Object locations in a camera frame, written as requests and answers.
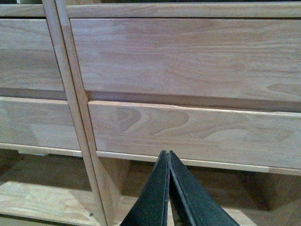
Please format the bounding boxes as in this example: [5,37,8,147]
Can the left cabinet upper drawer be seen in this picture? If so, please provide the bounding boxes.
[0,19,64,91]

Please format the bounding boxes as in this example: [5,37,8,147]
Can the left cabinet lower drawer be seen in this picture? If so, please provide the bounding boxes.
[0,97,79,150]

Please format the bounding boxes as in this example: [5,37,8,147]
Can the cabinet drawer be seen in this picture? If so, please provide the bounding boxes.
[0,97,79,150]
[0,19,64,91]

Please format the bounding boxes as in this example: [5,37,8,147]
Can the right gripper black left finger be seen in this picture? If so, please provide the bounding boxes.
[121,151,170,226]

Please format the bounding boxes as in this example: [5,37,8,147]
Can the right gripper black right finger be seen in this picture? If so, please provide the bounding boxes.
[169,151,238,226]

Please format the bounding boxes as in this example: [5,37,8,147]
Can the wooden drawer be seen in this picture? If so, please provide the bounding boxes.
[88,101,301,169]
[71,18,301,102]

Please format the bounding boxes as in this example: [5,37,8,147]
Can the wooden bookshelf cabinet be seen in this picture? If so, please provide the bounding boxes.
[55,0,301,226]

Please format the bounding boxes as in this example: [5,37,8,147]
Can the upper wooden drawer front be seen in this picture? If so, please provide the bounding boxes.
[71,18,301,102]

